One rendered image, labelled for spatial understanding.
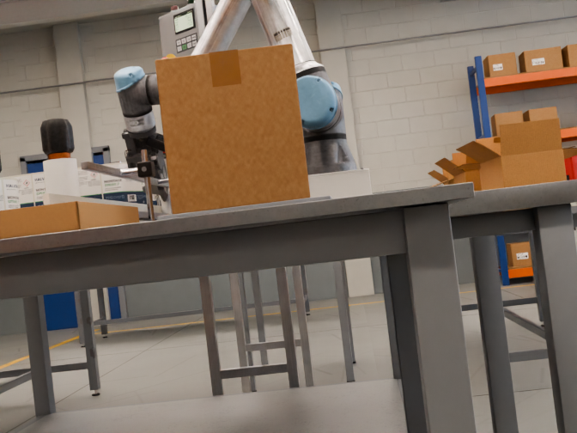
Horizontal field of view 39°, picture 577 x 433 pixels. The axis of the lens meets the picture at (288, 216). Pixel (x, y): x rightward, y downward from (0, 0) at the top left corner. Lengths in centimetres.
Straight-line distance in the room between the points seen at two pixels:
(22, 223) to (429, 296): 55
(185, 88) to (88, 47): 911
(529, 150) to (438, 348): 256
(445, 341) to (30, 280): 56
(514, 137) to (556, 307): 210
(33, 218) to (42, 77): 951
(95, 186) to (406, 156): 761
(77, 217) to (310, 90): 90
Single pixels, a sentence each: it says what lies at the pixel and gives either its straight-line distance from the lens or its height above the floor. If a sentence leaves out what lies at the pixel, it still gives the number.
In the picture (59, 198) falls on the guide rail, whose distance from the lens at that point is 154.
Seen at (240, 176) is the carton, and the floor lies 90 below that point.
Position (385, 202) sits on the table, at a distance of 104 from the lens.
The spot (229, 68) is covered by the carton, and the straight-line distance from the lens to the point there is 143.
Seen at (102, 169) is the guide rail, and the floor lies 95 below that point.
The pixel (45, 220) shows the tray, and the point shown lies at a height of 85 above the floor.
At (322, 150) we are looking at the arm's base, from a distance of 203.
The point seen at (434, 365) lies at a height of 60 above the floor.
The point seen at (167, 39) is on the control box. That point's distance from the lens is 244.
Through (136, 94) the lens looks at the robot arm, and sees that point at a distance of 204.
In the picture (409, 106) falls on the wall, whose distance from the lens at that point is 992.
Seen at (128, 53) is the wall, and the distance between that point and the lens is 1037.
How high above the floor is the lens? 79
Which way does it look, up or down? 1 degrees up
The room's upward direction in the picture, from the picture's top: 7 degrees counter-clockwise
